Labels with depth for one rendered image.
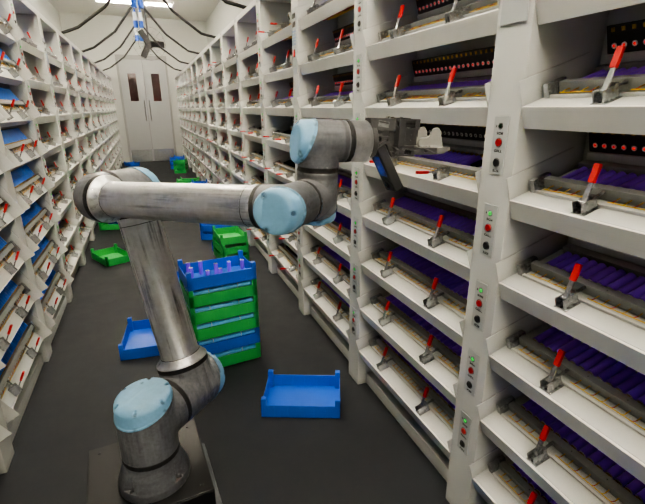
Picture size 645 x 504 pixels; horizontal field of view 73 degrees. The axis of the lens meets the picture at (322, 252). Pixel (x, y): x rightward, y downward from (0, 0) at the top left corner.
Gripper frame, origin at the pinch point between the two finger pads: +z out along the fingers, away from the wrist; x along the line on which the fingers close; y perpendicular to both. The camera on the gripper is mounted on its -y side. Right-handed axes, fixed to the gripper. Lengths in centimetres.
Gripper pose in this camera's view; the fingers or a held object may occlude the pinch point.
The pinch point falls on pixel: (439, 150)
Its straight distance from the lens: 110.9
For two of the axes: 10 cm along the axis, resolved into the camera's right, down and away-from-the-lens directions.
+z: 9.3, -0.8, 3.6
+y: 0.3, -9.5, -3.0
